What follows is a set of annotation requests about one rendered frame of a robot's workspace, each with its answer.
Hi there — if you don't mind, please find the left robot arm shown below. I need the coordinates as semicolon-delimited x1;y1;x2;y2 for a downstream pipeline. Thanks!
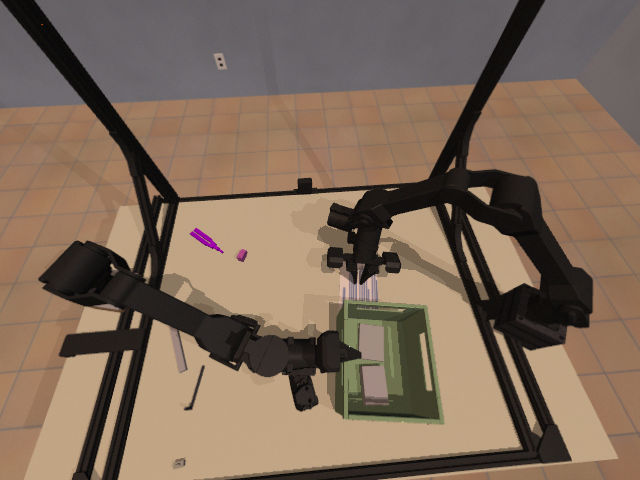
327;167;593;331

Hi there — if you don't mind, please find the green plastic crate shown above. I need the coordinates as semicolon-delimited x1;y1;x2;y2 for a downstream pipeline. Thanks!
335;300;445;425

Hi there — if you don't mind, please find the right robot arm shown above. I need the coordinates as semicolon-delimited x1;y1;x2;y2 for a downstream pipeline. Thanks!
38;241;319;412

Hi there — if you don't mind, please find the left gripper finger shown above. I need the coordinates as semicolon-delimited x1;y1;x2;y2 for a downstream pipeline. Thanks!
346;263;358;284
360;264;379;285

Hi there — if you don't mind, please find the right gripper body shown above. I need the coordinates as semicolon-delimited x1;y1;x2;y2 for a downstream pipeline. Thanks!
280;331;340;374

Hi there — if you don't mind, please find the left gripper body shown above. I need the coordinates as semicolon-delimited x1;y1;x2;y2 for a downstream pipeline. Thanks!
327;235;401;274

